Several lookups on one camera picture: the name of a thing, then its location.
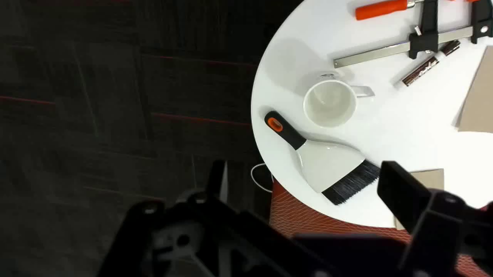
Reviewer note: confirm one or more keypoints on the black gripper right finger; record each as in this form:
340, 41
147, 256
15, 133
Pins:
432, 225

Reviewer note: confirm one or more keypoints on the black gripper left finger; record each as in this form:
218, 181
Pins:
175, 241

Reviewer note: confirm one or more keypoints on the white ceramic mug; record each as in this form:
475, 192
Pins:
329, 105

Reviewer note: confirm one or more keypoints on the orange fabric sofa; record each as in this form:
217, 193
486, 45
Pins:
303, 218

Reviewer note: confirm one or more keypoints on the brown marker pen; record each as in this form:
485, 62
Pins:
420, 72

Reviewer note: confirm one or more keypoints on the small dark marker cap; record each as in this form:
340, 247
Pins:
451, 48

